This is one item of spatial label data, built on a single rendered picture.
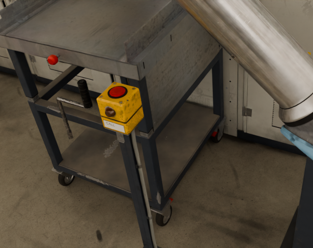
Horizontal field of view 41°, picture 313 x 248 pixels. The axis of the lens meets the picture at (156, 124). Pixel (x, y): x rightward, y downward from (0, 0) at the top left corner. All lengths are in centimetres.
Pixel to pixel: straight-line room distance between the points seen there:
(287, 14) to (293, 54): 89
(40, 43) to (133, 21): 32
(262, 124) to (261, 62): 125
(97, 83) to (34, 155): 55
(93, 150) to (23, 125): 69
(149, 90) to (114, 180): 58
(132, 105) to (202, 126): 101
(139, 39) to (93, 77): 122
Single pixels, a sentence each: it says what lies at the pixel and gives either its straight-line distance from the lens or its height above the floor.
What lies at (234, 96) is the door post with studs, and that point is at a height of 26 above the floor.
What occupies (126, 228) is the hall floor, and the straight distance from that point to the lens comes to 189.
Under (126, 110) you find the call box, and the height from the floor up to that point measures 88.
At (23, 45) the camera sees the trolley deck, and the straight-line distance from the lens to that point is 155.
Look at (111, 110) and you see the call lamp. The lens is 103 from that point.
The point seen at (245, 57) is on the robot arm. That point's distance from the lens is 84.
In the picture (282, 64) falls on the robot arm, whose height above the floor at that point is 105.
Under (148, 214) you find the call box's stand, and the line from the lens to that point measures 139.
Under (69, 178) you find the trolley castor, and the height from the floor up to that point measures 5.
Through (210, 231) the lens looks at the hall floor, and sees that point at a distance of 184.
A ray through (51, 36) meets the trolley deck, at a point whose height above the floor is 85.
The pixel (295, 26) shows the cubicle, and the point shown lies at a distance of 175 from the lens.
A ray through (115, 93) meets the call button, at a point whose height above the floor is 91.
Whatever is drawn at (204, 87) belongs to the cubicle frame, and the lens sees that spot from 210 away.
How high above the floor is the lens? 151
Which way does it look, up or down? 40 degrees down
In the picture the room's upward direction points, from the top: 9 degrees counter-clockwise
